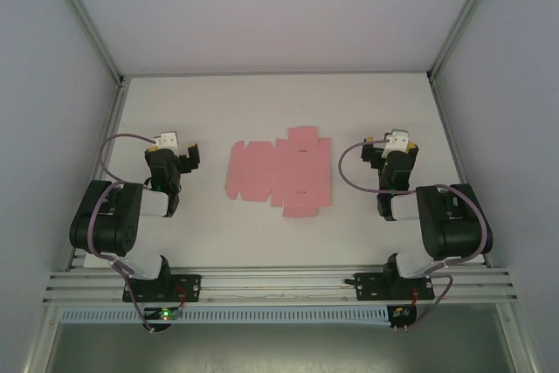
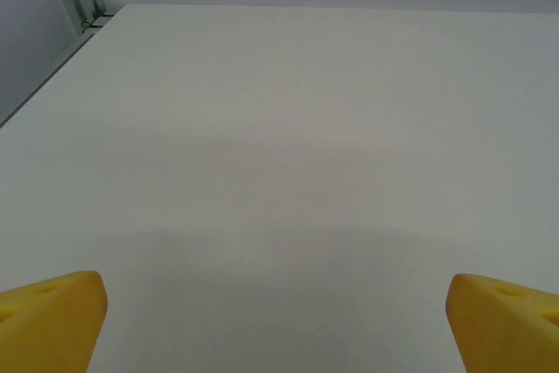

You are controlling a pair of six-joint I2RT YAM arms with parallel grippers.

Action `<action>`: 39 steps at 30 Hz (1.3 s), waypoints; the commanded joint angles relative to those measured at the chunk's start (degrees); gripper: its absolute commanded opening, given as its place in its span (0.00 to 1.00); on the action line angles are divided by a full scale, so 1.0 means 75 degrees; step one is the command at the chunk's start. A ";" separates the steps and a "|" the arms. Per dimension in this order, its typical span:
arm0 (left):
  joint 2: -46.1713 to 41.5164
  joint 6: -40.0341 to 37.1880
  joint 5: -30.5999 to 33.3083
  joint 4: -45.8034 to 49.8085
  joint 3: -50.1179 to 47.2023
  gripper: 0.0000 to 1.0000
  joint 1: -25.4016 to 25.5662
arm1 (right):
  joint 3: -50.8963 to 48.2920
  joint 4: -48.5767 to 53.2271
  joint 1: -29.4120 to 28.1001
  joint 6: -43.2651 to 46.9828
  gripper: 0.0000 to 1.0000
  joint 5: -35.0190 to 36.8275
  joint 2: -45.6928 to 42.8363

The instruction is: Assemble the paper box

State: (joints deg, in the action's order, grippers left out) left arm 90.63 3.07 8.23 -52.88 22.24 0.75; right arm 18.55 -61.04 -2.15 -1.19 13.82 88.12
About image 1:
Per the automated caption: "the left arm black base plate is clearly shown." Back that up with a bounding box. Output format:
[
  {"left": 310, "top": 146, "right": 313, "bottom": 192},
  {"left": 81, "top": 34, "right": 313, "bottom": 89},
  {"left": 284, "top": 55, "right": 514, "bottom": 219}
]
[{"left": 121, "top": 273, "right": 204, "bottom": 305}]

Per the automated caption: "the white slotted cable duct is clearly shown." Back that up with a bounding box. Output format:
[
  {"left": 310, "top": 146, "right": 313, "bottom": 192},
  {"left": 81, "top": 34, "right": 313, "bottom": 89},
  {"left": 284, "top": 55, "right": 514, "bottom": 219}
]
[{"left": 58, "top": 306, "right": 390, "bottom": 327}]

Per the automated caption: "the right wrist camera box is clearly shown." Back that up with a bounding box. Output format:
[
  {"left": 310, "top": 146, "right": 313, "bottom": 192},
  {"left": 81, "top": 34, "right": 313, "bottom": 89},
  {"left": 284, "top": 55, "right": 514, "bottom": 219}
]
[{"left": 383, "top": 128, "right": 412, "bottom": 152}]

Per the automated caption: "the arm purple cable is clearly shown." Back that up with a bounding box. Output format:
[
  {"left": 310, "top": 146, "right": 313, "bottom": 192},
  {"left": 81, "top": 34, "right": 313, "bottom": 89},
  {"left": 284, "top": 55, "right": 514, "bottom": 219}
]
[
  {"left": 339, "top": 136, "right": 488, "bottom": 333},
  {"left": 86, "top": 133, "right": 161, "bottom": 335}
]

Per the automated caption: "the short aluminium frame post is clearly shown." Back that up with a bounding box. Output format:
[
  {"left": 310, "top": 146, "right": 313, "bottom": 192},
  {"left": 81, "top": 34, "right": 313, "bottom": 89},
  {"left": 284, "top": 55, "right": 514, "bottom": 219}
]
[
  {"left": 497, "top": 302, "right": 536, "bottom": 373},
  {"left": 24, "top": 305, "right": 60, "bottom": 373}
]

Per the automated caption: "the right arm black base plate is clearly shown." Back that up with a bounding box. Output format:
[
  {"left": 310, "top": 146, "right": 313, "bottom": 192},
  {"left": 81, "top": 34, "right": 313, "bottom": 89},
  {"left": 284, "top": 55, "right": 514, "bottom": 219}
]
[{"left": 355, "top": 271, "right": 436, "bottom": 303}]

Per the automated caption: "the pink paper box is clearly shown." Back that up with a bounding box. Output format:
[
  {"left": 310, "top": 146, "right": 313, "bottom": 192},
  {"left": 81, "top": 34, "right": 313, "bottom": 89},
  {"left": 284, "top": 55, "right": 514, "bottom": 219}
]
[{"left": 225, "top": 126, "right": 334, "bottom": 220}]

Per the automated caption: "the wide aluminium mounting rail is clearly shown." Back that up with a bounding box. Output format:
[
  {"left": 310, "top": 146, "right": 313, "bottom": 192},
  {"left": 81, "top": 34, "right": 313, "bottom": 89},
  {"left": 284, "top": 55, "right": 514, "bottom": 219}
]
[{"left": 41, "top": 265, "right": 519, "bottom": 307}]

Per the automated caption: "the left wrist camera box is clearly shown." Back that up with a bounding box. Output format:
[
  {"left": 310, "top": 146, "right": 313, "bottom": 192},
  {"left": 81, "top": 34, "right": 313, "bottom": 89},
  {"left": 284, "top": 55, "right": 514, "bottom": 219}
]
[{"left": 154, "top": 129, "right": 181, "bottom": 150}]

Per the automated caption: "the circuit board green light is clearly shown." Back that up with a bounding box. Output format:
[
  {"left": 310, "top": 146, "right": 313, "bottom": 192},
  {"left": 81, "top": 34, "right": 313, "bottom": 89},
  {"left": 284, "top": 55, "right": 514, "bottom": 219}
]
[{"left": 145, "top": 307, "right": 185, "bottom": 322}]

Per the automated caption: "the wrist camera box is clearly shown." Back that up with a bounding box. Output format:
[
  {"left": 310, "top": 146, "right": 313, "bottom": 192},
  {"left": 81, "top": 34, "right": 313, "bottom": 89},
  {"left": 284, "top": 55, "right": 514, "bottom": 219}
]
[
  {"left": 383, "top": 128, "right": 412, "bottom": 152},
  {"left": 154, "top": 129, "right": 181, "bottom": 150}
]

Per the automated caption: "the aluminium table side rail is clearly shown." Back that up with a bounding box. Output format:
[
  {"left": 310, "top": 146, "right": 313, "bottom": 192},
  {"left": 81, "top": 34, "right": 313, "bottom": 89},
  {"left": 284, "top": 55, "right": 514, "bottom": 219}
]
[
  {"left": 66, "top": 79, "right": 128, "bottom": 272},
  {"left": 429, "top": 79, "right": 491, "bottom": 267}
]

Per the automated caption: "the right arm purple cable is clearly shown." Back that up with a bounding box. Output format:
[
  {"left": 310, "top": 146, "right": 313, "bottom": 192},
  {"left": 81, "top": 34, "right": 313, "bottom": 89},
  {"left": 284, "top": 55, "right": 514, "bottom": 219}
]
[{"left": 339, "top": 136, "right": 488, "bottom": 333}]

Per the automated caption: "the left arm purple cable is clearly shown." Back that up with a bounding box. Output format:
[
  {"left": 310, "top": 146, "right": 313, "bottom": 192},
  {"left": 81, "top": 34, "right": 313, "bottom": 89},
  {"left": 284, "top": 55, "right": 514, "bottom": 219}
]
[{"left": 86, "top": 133, "right": 161, "bottom": 335}]

